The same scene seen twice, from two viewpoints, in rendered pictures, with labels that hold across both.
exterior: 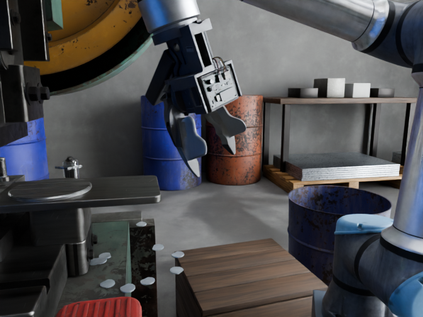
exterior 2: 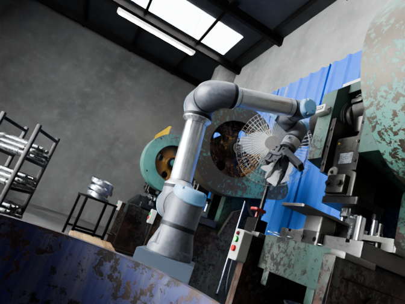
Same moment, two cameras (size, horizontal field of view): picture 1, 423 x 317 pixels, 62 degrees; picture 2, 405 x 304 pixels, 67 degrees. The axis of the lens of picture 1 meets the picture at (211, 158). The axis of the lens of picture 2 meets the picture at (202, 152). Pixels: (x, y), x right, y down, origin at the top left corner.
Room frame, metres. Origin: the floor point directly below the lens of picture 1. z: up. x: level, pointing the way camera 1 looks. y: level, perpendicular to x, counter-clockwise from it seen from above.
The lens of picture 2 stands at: (1.73, -0.47, 0.54)
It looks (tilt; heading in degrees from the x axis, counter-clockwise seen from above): 15 degrees up; 173
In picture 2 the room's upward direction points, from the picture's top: 20 degrees clockwise
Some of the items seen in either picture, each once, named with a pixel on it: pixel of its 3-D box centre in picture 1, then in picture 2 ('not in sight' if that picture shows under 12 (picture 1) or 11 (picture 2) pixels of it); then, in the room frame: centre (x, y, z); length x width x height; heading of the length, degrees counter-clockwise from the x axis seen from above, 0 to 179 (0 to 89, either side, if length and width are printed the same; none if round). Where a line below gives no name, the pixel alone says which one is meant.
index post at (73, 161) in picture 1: (72, 179); (358, 228); (0.73, 0.30, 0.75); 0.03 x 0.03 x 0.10; 12
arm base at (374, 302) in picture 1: (359, 295); (173, 239); (0.70, -0.32, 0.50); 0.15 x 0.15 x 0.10
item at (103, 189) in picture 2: not in sight; (92, 210); (-2.27, -0.98, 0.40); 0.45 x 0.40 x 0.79; 24
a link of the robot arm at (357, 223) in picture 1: (365, 247); (185, 205); (0.69, -0.32, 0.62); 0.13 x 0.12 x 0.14; 10
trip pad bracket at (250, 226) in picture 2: not in sight; (252, 236); (0.27, 0.10, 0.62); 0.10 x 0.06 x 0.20; 12
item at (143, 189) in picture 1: (85, 223); (311, 227); (0.57, 0.21, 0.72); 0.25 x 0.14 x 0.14; 102
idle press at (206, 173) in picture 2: not in sight; (231, 210); (-1.23, 0.39, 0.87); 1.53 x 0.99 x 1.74; 100
